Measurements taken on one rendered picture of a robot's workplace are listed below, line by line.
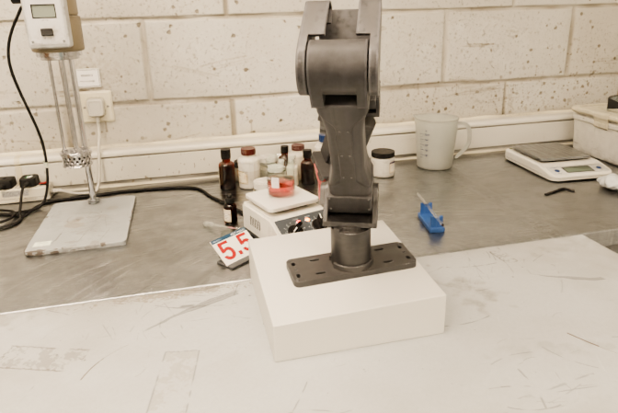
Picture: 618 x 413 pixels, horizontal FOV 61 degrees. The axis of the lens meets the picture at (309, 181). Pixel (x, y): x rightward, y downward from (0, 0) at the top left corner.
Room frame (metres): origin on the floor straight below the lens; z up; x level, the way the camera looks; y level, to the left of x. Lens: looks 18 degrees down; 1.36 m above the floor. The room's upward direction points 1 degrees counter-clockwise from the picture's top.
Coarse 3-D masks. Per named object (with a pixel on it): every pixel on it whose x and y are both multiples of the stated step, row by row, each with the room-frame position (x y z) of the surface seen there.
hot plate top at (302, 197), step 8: (256, 192) 1.07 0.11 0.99; (264, 192) 1.07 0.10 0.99; (296, 192) 1.06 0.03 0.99; (304, 192) 1.06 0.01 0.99; (256, 200) 1.02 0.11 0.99; (264, 200) 1.02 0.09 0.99; (272, 200) 1.02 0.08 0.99; (280, 200) 1.02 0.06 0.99; (288, 200) 1.02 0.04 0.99; (296, 200) 1.02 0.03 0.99; (304, 200) 1.02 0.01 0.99; (312, 200) 1.02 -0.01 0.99; (264, 208) 0.99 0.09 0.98; (272, 208) 0.97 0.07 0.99; (280, 208) 0.98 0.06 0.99; (288, 208) 0.99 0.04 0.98
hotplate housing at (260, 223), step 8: (248, 208) 1.04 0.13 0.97; (256, 208) 1.02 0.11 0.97; (296, 208) 1.02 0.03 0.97; (304, 208) 1.02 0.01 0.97; (312, 208) 1.02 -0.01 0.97; (320, 208) 1.02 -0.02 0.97; (248, 216) 1.04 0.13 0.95; (256, 216) 1.01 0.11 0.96; (264, 216) 0.99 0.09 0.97; (272, 216) 0.97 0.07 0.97; (280, 216) 0.98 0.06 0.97; (288, 216) 0.98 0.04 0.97; (248, 224) 1.04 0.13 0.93; (256, 224) 1.01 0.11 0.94; (264, 224) 0.98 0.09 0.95; (272, 224) 0.95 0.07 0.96; (248, 232) 1.05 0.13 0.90; (256, 232) 1.01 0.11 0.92; (264, 232) 0.98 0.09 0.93; (272, 232) 0.95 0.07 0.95
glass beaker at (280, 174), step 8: (272, 160) 1.08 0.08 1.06; (280, 160) 1.08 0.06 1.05; (288, 160) 1.08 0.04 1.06; (272, 168) 1.03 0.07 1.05; (280, 168) 1.03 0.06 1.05; (288, 168) 1.03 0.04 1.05; (272, 176) 1.03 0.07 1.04; (280, 176) 1.03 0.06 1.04; (288, 176) 1.03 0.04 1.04; (272, 184) 1.03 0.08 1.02; (280, 184) 1.03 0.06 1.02; (288, 184) 1.03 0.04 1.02; (272, 192) 1.03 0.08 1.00; (280, 192) 1.02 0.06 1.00; (288, 192) 1.03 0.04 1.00
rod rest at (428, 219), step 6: (420, 204) 1.12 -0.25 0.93; (420, 210) 1.12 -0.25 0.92; (426, 210) 1.12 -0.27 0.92; (420, 216) 1.10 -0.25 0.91; (426, 216) 1.10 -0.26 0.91; (432, 216) 1.04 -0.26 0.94; (426, 222) 1.07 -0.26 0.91; (432, 222) 1.04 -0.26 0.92; (438, 222) 1.04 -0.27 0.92; (432, 228) 1.03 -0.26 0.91; (438, 228) 1.03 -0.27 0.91; (444, 228) 1.03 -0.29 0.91
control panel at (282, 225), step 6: (294, 216) 0.98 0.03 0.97; (300, 216) 0.98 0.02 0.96; (306, 216) 0.99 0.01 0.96; (312, 216) 0.99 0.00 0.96; (276, 222) 0.96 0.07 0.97; (282, 222) 0.96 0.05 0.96; (288, 222) 0.96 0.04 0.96; (294, 222) 0.97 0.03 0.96; (306, 222) 0.98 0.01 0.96; (312, 222) 0.98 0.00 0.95; (282, 228) 0.95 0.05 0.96; (306, 228) 0.96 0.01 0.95; (312, 228) 0.96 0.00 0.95; (282, 234) 0.93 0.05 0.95
